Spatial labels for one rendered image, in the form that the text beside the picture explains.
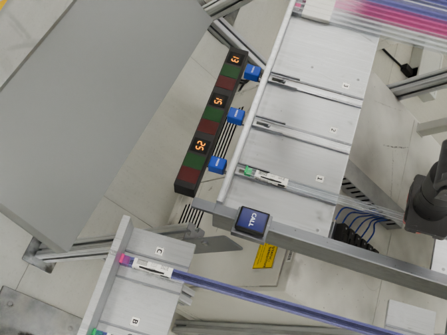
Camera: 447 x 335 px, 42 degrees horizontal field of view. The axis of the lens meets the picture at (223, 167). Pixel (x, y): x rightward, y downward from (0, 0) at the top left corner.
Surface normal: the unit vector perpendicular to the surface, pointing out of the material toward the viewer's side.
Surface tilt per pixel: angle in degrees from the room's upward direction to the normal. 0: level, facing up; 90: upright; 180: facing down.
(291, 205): 43
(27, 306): 0
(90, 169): 0
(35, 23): 0
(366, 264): 90
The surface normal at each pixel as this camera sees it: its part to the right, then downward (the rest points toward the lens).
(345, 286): 0.66, -0.15
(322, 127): 0.03, -0.47
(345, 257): -0.31, 0.83
